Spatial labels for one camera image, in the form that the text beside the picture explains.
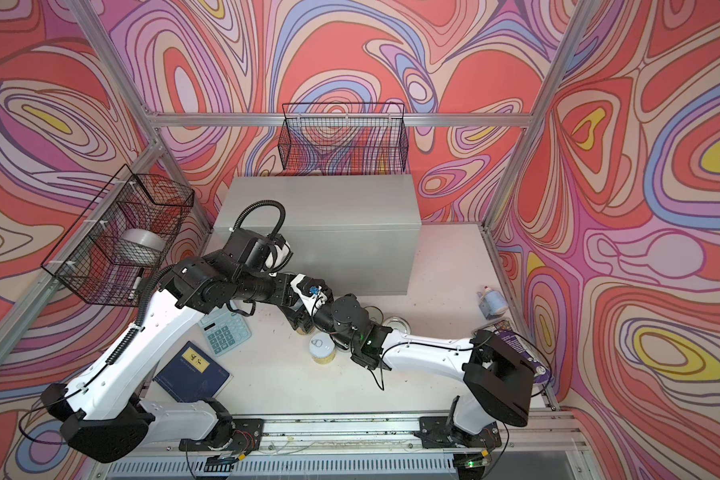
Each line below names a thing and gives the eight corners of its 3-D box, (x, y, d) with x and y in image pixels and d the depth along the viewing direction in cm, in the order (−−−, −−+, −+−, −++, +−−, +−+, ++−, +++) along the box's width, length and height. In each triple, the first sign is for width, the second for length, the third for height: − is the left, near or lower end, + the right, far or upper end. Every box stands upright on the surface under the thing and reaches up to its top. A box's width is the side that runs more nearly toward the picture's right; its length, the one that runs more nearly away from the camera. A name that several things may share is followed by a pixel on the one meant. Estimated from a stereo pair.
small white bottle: (482, 320, 95) (490, 308, 89) (476, 297, 100) (483, 285, 94) (501, 320, 95) (510, 308, 89) (494, 297, 100) (502, 285, 94)
